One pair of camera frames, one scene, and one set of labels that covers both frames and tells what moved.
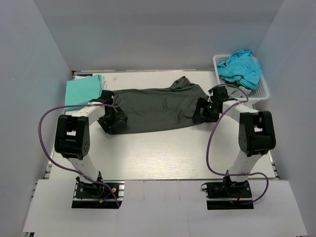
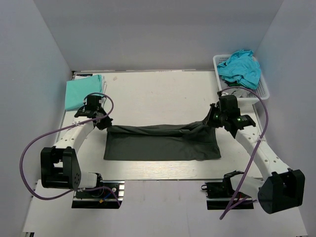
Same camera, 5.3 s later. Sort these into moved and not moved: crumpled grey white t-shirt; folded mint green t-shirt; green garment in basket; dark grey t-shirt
Moved: dark grey t-shirt
Not moved: green garment in basket; crumpled grey white t-shirt; folded mint green t-shirt
